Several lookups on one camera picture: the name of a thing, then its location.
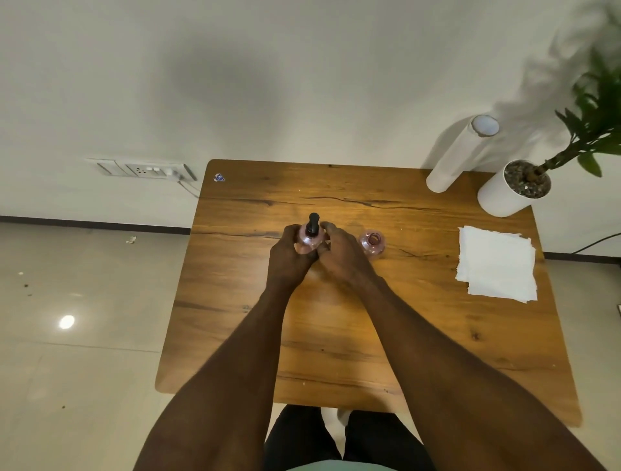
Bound stack of white paper napkins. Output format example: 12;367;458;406
455;225;538;304

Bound person's left hand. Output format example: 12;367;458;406
265;224;319;292

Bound black cable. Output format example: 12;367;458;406
572;232;621;255

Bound pink bottle with black pump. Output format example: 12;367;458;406
294;213;328;255

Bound green leafy plant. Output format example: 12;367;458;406
526;46;621;184

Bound person's light green shirt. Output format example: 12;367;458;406
287;460;396;471

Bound white paper towel roll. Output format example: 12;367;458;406
426;115;500;194

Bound wooden table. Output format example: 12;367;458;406
155;159;583;428

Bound person's right hand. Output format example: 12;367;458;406
315;221;385;288

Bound person's left forearm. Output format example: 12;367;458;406
132;279;301;471

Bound open pink glass bottle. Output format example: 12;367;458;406
358;230;386;258

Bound white wall switch socket panel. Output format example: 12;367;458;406
86;156;197;182

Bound person's right forearm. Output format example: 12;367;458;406
347;276;607;471

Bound person's black trousers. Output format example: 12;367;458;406
262;405;437;471

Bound white plant pot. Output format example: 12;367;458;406
477;159;552;218

